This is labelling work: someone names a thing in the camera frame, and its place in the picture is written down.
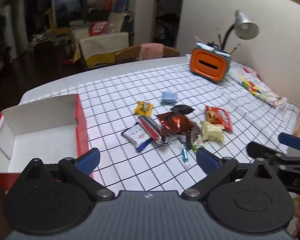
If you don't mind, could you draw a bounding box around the green candy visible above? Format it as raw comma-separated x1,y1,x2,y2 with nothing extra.
191,140,205,153

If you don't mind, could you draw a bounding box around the yellow giraffe toy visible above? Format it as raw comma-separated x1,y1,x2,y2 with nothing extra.
45,8,70,43

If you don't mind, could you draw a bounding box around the blue cushion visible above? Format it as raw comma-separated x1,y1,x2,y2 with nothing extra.
115,0,130,13

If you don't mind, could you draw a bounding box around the pink towel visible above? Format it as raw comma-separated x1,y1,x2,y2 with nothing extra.
140,43,165,61

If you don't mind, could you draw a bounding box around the sofa with cream cover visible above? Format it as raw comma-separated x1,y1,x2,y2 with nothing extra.
70,11,135,68

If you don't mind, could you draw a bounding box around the black grid white tablecloth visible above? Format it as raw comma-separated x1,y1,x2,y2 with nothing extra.
22,61,300,193

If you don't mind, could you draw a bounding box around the blue candy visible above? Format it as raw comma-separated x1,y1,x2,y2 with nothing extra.
179,140,192,169

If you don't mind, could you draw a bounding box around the yellow snack packet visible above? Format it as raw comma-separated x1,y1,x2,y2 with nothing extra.
133,101,154,117

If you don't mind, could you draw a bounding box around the colourful printed plastic bag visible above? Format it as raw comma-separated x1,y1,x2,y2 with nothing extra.
227,61,288,109

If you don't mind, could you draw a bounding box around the red printed cushion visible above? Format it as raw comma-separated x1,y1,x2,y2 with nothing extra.
89,20,110,37

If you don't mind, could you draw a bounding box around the copper brown foil bag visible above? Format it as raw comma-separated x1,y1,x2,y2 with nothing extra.
155,112,197,138

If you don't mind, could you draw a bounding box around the wooden dining chair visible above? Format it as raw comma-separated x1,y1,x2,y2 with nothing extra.
115,44,180,63

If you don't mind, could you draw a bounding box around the light blue snack packet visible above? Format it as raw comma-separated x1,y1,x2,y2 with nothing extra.
161,91,178,105

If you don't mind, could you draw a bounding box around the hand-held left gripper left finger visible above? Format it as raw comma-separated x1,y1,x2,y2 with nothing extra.
20,148,115,202

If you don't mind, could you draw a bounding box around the red and white cardboard box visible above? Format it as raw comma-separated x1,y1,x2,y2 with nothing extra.
0,94,90,193

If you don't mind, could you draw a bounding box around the cream snack packet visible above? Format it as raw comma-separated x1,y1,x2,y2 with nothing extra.
200,121,225,143

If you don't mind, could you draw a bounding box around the white and blue snack packet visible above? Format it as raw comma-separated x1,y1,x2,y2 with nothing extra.
121,122,152,152

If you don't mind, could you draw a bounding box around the small dark brown snack packet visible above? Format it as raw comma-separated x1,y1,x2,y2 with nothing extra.
170,104,196,114

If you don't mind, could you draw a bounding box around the orange and teal tissue box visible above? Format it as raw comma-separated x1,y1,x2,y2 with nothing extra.
190,43,232,83

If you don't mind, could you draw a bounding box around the silver and red snack packet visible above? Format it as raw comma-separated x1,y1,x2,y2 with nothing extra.
137,115,172,145

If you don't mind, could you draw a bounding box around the dark chocolate snack packet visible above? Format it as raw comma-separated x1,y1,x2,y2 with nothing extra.
180,130,202,150

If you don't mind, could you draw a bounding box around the red snack bag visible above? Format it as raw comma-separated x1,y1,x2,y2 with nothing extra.
205,105,234,132

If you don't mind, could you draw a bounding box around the silver gooseneck desk lamp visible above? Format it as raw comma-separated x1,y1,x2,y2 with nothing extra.
222,9,260,53

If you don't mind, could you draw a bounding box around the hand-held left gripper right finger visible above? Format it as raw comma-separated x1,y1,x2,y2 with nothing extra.
181,147,283,202

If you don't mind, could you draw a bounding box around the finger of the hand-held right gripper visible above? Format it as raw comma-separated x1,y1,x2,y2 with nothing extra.
247,141,290,165
278,132,300,153

